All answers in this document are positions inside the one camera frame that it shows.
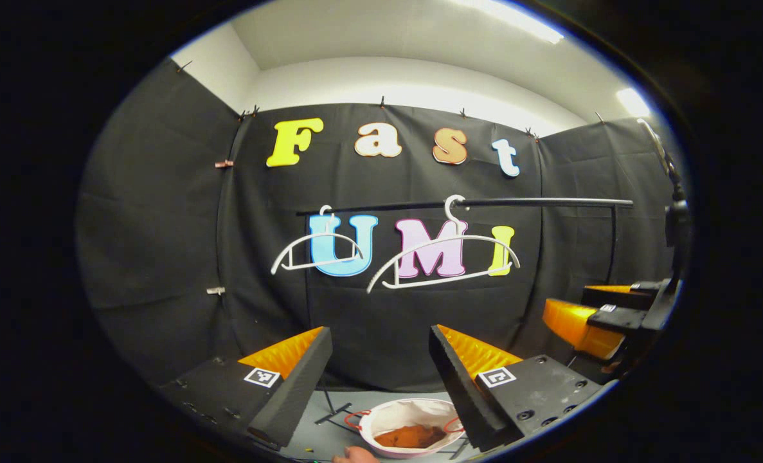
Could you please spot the black tripod stand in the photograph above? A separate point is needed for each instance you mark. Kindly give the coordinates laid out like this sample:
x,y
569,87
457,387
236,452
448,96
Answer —
x,y
677,222

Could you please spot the pink clip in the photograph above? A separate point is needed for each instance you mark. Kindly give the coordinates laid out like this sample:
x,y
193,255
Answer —
x,y
224,164

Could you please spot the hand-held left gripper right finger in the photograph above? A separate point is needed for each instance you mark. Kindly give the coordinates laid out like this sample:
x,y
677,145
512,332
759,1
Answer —
x,y
458,392

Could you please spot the pink white laundry hamper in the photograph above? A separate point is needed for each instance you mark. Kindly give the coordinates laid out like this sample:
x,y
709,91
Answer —
x,y
407,411

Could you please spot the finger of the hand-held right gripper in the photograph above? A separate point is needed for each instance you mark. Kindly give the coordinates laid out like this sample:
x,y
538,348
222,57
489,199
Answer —
x,y
612,298
612,318

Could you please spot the white plastic hanger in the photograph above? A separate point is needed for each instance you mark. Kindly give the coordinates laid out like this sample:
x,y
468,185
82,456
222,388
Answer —
x,y
458,237
317,236

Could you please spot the black clothes rack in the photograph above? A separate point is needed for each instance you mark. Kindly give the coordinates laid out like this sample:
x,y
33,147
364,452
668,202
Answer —
x,y
548,202

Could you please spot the row of black cloth clips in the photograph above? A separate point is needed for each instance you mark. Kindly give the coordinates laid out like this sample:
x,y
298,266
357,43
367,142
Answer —
x,y
382,103

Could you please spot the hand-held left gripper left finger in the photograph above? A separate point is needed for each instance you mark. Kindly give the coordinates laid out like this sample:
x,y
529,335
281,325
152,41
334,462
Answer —
x,y
297,386

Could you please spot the black backdrop cloth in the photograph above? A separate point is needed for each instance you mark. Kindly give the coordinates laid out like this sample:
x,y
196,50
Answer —
x,y
162,225

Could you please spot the ceiling light panel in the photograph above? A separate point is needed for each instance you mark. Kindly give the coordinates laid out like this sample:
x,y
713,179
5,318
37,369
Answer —
x,y
633,103
516,16

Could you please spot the silver clip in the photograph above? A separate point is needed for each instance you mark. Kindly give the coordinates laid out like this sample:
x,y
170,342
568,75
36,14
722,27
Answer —
x,y
215,290

